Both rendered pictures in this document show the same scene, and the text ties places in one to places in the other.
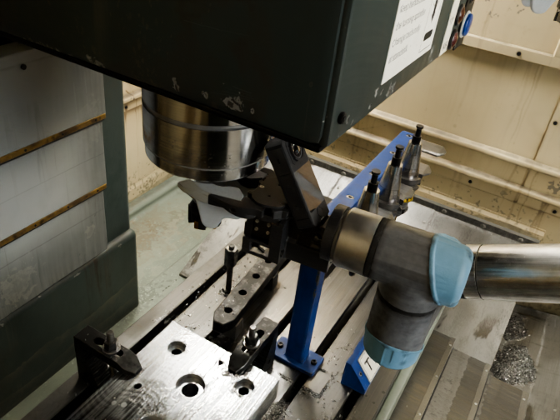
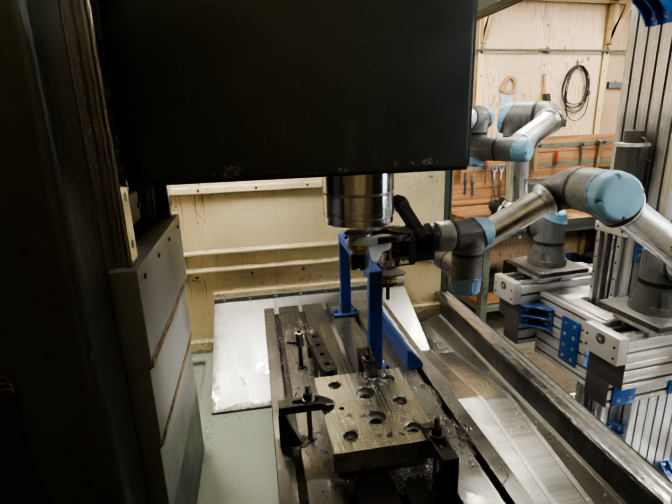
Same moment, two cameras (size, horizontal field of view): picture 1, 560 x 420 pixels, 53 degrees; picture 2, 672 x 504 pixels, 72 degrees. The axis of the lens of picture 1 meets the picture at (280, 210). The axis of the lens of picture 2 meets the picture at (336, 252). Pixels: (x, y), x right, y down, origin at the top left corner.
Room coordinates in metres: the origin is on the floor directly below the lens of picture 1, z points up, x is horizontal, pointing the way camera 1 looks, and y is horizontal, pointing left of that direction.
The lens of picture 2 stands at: (-0.17, 0.74, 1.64)
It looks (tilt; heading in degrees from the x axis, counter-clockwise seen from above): 16 degrees down; 324
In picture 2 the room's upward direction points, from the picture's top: 2 degrees counter-clockwise
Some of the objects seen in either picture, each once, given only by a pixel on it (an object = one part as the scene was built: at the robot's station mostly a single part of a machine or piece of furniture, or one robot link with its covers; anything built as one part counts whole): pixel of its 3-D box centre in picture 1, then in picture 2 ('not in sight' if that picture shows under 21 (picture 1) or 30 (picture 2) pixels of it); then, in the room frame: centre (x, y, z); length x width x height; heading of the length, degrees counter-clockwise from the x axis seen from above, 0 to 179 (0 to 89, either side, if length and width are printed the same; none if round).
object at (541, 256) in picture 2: not in sight; (547, 251); (0.77, -1.03, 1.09); 0.15 x 0.15 x 0.10
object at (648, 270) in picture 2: not in sight; (666, 258); (0.31, -0.84, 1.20); 0.13 x 0.12 x 0.14; 152
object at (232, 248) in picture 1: (230, 268); (300, 349); (0.92, 0.09, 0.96); 0.03 x 0.03 x 0.13
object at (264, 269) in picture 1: (248, 295); (320, 358); (0.88, 0.04, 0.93); 0.26 x 0.05 x 0.06; 159
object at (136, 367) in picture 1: (109, 360); (306, 413); (0.63, 0.26, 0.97); 0.13 x 0.03 x 0.15; 64
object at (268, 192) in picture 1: (294, 223); (409, 242); (0.57, -0.02, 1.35); 0.12 x 0.08 x 0.09; 70
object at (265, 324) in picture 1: (252, 353); (368, 369); (0.68, 0.02, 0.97); 0.13 x 0.03 x 0.15; 154
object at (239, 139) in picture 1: (210, 107); (357, 195); (0.62, 0.10, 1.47); 0.16 x 0.16 x 0.12
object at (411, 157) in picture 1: (411, 157); not in sight; (0.98, -0.24, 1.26); 0.04 x 0.04 x 0.07
